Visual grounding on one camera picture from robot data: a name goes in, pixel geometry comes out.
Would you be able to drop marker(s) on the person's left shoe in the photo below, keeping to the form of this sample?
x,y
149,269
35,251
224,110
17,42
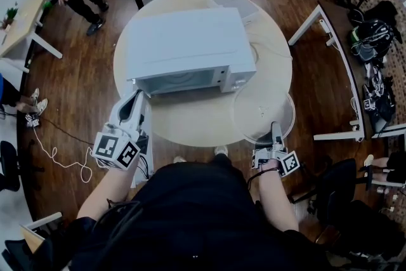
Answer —
x,y
179,159

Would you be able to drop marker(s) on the dark desk with white legs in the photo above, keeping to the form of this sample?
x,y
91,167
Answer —
x,y
339,136

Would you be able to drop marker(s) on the green potted plant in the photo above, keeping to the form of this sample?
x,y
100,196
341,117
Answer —
x,y
12,12

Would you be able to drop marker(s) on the person's right forearm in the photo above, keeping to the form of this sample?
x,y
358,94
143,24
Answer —
x,y
276,200

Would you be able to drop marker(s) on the person's black clothing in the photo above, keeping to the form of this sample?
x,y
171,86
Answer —
x,y
196,215

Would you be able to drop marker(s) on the pile of spare hand-held grippers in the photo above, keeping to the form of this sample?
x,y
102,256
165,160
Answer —
x,y
379,98

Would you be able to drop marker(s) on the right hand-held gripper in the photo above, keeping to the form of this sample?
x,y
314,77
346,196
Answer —
x,y
288,163

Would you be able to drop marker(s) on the white storage box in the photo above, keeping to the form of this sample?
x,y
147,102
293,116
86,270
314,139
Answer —
x,y
231,0

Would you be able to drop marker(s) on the person's left forearm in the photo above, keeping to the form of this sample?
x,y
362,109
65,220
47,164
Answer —
x,y
104,190

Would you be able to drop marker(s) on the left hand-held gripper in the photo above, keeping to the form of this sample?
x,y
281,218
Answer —
x,y
114,150

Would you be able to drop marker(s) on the round glass turntable plate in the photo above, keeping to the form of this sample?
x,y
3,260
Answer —
x,y
263,123

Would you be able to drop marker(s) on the reddish potted plant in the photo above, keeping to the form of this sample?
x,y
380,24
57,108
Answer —
x,y
4,23

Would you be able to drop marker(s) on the person's shoe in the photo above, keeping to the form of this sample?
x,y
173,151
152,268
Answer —
x,y
221,150
179,159

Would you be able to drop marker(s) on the black backpack with green trim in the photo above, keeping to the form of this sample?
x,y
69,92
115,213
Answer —
x,y
374,38

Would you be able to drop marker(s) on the white microwave oven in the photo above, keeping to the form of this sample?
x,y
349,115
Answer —
x,y
184,38

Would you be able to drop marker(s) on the person's right shoe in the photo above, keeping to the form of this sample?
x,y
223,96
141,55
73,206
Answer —
x,y
221,150

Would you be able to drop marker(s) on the wooden desk with white legs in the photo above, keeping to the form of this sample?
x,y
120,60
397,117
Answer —
x,y
22,19
31,236

